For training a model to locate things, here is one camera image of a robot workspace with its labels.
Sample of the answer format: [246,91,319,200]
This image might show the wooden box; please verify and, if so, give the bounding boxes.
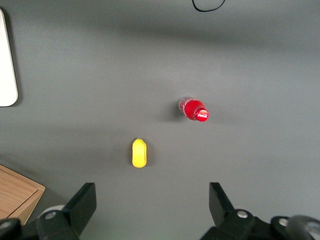
[0,164,46,226]

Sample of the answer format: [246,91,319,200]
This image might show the red cola bottle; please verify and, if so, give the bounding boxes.
[177,95,210,123]

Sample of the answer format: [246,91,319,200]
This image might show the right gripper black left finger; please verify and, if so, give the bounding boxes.
[36,182,98,240]

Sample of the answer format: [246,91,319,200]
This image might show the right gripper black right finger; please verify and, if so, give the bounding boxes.
[199,182,259,240]

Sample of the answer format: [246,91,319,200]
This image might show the black cable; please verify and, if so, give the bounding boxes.
[191,0,226,13]

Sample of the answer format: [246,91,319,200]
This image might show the yellow plastic toy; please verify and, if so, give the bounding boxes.
[131,137,148,169]

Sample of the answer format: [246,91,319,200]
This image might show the white tray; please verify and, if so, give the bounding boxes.
[0,8,19,108]

